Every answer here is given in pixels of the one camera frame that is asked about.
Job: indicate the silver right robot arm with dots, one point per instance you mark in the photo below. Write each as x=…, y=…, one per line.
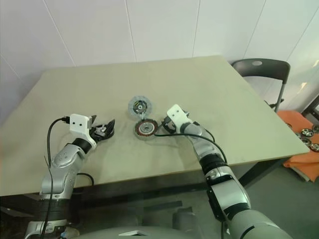
x=204, y=144

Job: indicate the black folding chair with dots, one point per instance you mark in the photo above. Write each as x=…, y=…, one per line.
x=264, y=68

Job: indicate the orange cloth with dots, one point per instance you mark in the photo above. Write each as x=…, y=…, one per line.
x=294, y=119

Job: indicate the dark metal rack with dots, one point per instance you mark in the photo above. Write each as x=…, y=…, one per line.
x=311, y=107

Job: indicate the small silver black wheel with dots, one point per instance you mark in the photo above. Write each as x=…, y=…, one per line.
x=307, y=132
x=314, y=147
x=305, y=141
x=316, y=128

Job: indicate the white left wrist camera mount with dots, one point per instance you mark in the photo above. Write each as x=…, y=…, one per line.
x=78, y=123

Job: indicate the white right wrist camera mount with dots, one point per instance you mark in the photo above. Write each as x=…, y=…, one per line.
x=175, y=113

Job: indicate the black metal table frame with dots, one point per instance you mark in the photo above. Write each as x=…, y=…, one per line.
x=261, y=171

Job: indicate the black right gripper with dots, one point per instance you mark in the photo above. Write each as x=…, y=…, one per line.
x=169, y=127

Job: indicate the motor stator copper windings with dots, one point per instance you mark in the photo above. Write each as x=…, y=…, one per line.
x=140, y=129

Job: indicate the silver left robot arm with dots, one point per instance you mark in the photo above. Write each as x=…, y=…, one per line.
x=64, y=159

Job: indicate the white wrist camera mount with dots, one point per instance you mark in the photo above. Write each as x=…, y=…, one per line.
x=78, y=123
x=175, y=113

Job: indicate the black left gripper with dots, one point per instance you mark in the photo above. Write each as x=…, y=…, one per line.
x=94, y=134

